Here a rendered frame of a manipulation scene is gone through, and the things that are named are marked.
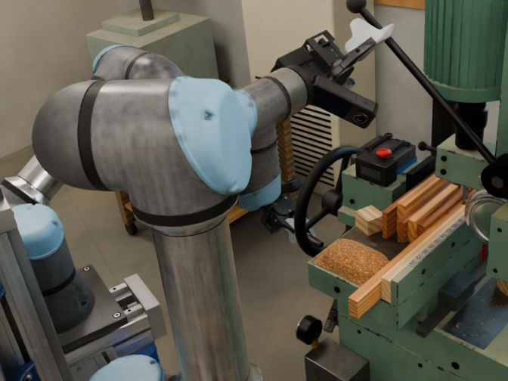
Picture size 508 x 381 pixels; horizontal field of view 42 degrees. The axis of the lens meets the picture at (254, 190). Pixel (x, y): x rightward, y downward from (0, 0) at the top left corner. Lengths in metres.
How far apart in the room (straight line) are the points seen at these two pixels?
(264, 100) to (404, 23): 1.94
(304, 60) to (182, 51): 2.34
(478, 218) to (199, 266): 0.63
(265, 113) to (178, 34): 2.42
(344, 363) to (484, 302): 0.33
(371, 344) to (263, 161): 0.58
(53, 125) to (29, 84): 3.45
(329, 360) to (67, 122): 0.97
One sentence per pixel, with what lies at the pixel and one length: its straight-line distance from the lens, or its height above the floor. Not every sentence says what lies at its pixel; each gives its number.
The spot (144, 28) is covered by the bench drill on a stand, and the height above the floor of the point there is 0.74.
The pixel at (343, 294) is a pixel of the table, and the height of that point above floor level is 0.86.
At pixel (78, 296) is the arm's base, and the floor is 0.86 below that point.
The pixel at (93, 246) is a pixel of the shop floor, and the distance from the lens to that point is 3.09.
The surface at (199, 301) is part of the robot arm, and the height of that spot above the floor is 1.23.
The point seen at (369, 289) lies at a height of 0.94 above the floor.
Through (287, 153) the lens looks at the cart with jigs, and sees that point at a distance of 2.85.
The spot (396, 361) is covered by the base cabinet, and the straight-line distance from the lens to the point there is 1.43.
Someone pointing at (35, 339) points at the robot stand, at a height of 1.03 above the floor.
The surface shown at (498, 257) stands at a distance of 1.14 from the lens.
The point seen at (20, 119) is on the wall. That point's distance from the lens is 4.15.
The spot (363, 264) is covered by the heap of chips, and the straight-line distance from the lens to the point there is 1.24.
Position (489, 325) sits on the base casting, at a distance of 1.32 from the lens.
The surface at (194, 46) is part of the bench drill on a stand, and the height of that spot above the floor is 0.59.
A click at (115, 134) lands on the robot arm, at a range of 0.64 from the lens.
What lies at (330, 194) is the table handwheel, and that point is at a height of 0.84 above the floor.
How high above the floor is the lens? 1.70
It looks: 32 degrees down
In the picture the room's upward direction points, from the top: 7 degrees counter-clockwise
